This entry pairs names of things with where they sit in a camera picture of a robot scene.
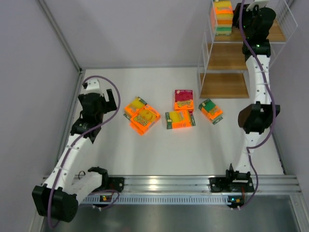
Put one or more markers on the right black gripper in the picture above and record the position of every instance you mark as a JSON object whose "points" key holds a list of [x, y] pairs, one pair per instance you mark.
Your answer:
{"points": [[241, 12]]}

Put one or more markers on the Sponge Daddy yellow sponge box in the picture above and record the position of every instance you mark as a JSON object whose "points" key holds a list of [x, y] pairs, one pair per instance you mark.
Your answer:
{"points": [[135, 106]]}

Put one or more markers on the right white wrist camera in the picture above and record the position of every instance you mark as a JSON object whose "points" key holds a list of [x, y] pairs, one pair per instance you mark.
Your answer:
{"points": [[259, 3]]}

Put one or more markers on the white wire shelf frame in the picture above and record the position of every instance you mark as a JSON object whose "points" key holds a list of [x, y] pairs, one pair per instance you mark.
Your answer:
{"points": [[221, 71]]}

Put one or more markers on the Scrub Daddy orange box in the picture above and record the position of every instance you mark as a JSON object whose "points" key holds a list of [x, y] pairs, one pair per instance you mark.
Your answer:
{"points": [[144, 119]]}

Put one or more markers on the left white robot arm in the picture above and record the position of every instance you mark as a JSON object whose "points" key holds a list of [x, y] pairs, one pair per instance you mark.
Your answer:
{"points": [[59, 197]]}

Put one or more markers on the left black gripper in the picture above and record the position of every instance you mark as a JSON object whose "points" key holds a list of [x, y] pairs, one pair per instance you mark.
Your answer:
{"points": [[102, 103]]}

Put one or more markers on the aluminium mounting rail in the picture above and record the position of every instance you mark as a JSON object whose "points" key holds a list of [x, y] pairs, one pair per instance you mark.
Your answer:
{"points": [[265, 184]]}

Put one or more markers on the yellow sponge pack green box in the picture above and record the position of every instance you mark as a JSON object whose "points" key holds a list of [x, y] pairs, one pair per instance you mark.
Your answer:
{"points": [[221, 17]]}

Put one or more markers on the wooden shelf board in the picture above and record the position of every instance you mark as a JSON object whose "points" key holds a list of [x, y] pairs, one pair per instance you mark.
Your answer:
{"points": [[226, 56], [223, 86], [275, 35]]}

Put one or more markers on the corner aluminium frame post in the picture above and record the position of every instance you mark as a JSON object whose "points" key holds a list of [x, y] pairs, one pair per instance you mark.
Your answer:
{"points": [[57, 30]]}

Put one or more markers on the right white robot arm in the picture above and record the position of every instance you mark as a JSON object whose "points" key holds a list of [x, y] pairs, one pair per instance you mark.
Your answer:
{"points": [[257, 120]]}

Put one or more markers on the green sponge orange pack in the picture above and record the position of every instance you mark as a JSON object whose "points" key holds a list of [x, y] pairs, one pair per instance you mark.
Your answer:
{"points": [[211, 111]]}

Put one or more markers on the pink Scrub Mommy box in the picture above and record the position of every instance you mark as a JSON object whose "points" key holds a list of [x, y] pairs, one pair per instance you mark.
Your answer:
{"points": [[184, 100]]}

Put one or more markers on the slotted grey cable duct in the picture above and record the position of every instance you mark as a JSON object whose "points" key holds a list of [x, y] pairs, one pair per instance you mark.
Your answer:
{"points": [[163, 199]]}

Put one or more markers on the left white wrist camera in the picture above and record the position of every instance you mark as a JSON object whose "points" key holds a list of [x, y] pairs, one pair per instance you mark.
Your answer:
{"points": [[92, 86]]}

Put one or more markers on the top wooden shelf board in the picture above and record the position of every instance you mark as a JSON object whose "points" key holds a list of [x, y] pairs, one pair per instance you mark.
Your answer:
{"points": [[275, 35]]}

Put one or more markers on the bottom wooden shelf board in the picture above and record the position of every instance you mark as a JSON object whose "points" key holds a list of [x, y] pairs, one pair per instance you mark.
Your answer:
{"points": [[223, 86]]}

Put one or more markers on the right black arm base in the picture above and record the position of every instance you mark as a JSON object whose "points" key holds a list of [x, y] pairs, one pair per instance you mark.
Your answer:
{"points": [[234, 181]]}

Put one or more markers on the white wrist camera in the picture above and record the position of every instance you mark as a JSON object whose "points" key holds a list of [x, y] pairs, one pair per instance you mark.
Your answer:
{"points": [[92, 86], [259, 3]]}

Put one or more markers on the middle wooden shelf board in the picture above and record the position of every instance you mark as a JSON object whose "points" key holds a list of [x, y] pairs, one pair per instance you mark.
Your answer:
{"points": [[226, 56]]}

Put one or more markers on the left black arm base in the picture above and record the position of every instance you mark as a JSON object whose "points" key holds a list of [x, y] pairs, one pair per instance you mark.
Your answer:
{"points": [[116, 183]]}

